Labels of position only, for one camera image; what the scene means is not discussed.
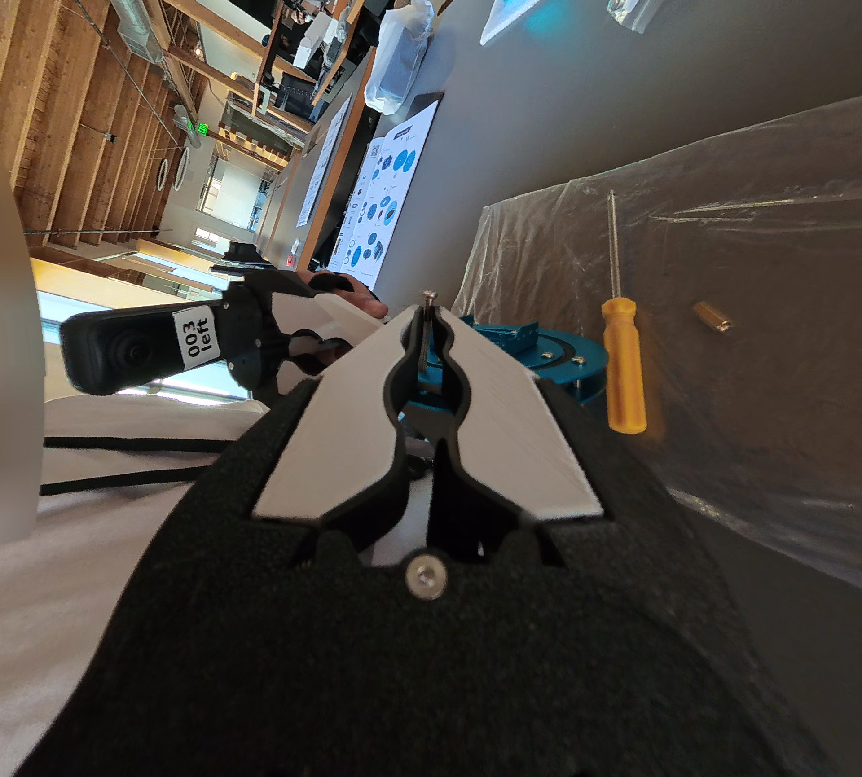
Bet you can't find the orange handled screwdriver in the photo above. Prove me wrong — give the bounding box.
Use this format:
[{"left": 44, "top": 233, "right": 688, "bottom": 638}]
[{"left": 601, "top": 189, "right": 648, "bottom": 435}]

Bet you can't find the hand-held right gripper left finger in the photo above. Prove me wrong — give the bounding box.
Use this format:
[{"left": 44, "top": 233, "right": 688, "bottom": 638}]
[{"left": 251, "top": 307, "right": 424, "bottom": 530}]

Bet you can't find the white instruction booklet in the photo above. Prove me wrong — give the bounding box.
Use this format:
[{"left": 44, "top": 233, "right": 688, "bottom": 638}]
[{"left": 339, "top": 100, "right": 440, "bottom": 293}]

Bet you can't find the person's left hand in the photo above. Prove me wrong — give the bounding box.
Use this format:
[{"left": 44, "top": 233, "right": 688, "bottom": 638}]
[{"left": 296, "top": 271, "right": 391, "bottom": 321}]

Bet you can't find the blue metal turntable disc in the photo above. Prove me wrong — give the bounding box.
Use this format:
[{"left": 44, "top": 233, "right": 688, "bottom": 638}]
[{"left": 403, "top": 319, "right": 610, "bottom": 443}]

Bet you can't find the white wrapped package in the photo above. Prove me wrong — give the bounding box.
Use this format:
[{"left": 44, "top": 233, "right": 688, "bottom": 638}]
[{"left": 364, "top": 0, "right": 436, "bottom": 115}]

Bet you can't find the black lanyard strap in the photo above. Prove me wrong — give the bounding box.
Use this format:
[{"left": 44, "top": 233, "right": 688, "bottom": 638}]
[{"left": 39, "top": 432, "right": 228, "bottom": 497}]

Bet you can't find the brass standoff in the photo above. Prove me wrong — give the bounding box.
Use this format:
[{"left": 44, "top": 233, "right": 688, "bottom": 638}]
[{"left": 693, "top": 300, "right": 734, "bottom": 334}]

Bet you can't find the clear plastic bag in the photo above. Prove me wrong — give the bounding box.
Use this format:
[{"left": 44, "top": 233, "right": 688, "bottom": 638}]
[{"left": 453, "top": 97, "right": 862, "bottom": 584}]

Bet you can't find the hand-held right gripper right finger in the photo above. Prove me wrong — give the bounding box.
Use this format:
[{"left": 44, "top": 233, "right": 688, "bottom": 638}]
[{"left": 431, "top": 304, "right": 605, "bottom": 522}]

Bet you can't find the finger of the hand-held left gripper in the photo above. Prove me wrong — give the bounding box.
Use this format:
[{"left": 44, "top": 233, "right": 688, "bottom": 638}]
[
  {"left": 271, "top": 292, "right": 389, "bottom": 348},
  {"left": 278, "top": 351, "right": 339, "bottom": 399}
]

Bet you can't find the printed paper sheet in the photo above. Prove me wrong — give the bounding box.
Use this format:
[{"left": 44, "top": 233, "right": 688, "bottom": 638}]
[{"left": 295, "top": 95, "right": 353, "bottom": 230}]

